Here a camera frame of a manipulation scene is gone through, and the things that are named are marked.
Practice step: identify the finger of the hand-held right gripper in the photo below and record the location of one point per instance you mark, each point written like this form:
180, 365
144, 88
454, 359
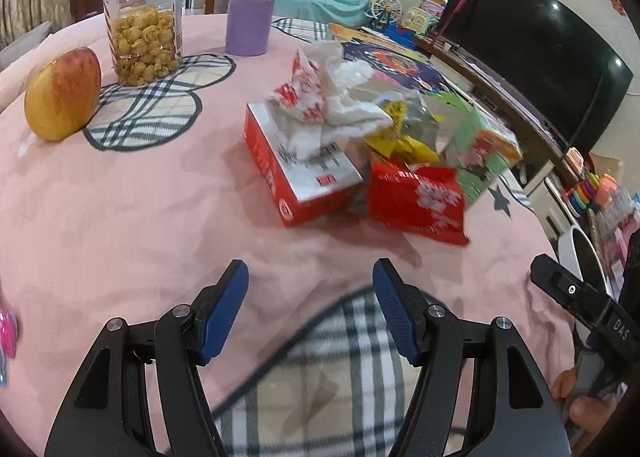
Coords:
570, 289

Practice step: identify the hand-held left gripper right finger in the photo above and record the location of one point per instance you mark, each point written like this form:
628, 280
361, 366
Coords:
395, 312

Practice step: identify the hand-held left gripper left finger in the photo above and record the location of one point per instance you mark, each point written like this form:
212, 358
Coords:
225, 307

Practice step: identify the white rimmed trash bin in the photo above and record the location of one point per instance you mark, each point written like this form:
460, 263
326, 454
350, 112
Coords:
567, 247

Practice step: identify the red snack wrapper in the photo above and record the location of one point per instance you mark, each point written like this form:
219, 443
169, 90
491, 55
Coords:
415, 202

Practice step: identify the red tissue box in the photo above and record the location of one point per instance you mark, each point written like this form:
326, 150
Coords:
280, 172

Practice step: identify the yellow snack wrapper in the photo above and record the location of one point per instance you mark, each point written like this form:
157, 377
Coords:
400, 147

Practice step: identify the person's right hand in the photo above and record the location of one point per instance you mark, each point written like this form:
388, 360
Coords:
590, 412

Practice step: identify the pink plastic storage boxes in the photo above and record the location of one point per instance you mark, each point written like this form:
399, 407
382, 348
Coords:
620, 232

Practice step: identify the pink plaid patch tablecloth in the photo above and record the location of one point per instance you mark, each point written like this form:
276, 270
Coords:
150, 217

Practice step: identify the green cartoon carton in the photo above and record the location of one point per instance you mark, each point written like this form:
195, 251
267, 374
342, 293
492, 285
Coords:
490, 147

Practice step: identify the white red plastic bag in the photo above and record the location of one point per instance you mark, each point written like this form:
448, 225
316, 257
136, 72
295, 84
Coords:
340, 102

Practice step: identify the pink candy wrapper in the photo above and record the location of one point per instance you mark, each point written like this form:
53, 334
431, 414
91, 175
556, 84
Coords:
6, 332

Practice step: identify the colourful picture book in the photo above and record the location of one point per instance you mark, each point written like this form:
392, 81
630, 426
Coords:
400, 62

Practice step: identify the black flat television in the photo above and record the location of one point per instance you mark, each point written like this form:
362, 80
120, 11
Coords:
540, 37

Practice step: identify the red yellow apple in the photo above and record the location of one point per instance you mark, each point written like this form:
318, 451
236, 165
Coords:
60, 97

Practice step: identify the clear popcorn jar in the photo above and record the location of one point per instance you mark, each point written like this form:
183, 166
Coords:
142, 42

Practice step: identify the colourful toy house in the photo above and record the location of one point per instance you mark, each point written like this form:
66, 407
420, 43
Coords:
417, 18

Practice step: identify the ferris wheel toy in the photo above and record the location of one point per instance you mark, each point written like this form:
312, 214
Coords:
384, 9

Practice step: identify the pink covered sofa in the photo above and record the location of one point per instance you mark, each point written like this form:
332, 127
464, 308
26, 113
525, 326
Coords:
20, 52

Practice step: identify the small red wall sticker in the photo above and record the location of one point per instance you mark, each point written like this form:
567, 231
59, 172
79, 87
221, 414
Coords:
617, 5

